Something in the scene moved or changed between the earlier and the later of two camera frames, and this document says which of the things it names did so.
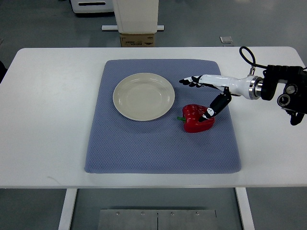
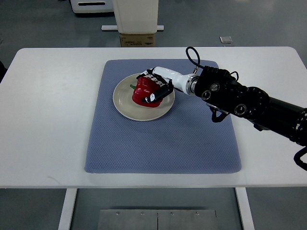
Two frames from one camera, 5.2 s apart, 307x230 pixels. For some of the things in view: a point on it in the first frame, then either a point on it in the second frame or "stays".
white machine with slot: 92,6 stays
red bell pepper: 192,113 -> 144,87
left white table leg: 66,214 stays
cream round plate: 144,97 stays
